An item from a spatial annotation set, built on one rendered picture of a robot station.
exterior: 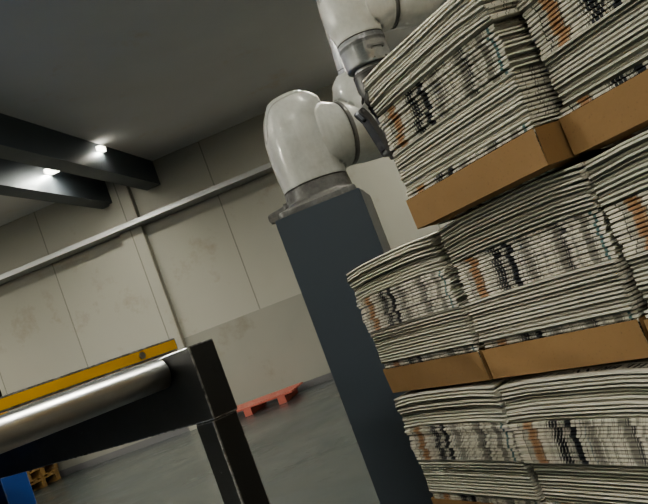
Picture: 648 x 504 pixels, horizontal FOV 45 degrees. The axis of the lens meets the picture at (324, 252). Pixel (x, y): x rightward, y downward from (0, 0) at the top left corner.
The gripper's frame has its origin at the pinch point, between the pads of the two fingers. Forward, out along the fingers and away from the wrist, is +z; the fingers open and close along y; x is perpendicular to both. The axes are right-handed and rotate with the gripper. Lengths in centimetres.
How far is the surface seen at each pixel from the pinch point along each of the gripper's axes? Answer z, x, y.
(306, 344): 53, 751, 298
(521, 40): -2, -54, -18
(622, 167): 15, -61, -18
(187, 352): 17, 3, -49
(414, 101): -3.2, -35.8, -20.7
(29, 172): -219, 706, 50
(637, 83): 8, -66, -19
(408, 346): 28.3, -8.6, -18.5
